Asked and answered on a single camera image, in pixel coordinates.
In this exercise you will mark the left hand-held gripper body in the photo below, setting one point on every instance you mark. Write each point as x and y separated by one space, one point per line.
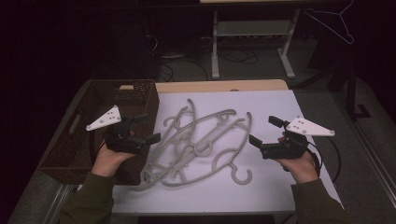
107 119

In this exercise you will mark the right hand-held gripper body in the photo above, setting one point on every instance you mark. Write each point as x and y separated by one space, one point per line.
308 128

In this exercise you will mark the brown woven basket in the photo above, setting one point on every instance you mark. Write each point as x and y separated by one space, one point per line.
62 149

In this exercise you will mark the person's right hand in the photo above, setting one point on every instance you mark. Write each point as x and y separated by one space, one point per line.
303 169

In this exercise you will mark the person's left hand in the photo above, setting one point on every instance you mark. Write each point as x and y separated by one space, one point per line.
107 161

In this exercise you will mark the white table mat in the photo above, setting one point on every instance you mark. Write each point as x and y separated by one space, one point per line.
274 102

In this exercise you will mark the black metal stand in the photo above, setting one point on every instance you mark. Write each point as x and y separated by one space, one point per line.
351 93

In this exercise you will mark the white power strip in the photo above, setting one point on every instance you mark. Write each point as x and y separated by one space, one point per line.
172 56

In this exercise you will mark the metal rail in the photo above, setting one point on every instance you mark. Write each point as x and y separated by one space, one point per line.
373 161
60 202

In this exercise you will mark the white metal desk frame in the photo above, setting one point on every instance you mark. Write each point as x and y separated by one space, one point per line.
214 46

